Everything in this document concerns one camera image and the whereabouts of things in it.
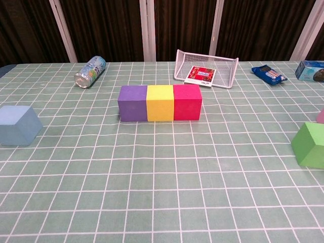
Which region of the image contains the red snack packet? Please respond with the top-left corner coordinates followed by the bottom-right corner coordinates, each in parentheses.
top-left (184, 65), bottom-right (216, 88)

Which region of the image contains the light blue drink can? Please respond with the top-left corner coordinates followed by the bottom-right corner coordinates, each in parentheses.
top-left (74, 55), bottom-right (106, 89)

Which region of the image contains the green checked tablecloth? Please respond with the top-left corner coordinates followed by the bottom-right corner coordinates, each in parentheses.
top-left (0, 60), bottom-right (324, 243)

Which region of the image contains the white metal frame post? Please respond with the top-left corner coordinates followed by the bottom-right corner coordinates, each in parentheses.
top-left (49, 0), bottom-right (78, 63)
top-left (291, 0), bottom-right (324, 61)
top-left (207, 0), bottom-right (225, 61)
top-left (139, 0), bottom-right (156, 62)

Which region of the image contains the yellow foam cube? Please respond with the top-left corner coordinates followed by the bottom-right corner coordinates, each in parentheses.
top-left (146, 85), bottom-right (175, 123)

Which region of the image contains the white wire mesh basket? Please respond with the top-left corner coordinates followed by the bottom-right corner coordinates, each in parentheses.
top-left (173, 49), bottom-right (239, 90)

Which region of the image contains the light blue foam cube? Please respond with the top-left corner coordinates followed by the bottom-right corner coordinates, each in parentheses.
top-left (0, 105), bottom-right (43, 147)

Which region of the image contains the dark blue table pad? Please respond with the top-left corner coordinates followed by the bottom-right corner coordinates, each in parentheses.
top-left (0, 64), bottom-right (16, 76)

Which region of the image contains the red foam cube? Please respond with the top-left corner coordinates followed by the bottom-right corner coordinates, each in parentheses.
top-left (173, 84), bottom-right (203, 121)

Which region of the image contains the purple foam cube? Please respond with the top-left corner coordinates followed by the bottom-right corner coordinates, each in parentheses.
top-left (117, 85), bottom-right (149, 123)

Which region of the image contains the small blue cookie packet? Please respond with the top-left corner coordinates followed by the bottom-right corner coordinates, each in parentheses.
top-left (251, 65), bottom-right (289, 86)

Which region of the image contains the green foam cube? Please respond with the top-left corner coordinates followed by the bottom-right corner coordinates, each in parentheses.
top-left (290, 121), bottom-right (324, 170)

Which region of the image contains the long blue cookie box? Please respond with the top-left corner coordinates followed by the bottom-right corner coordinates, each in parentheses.
top-left (295, 60), bottom-right (324, 83)

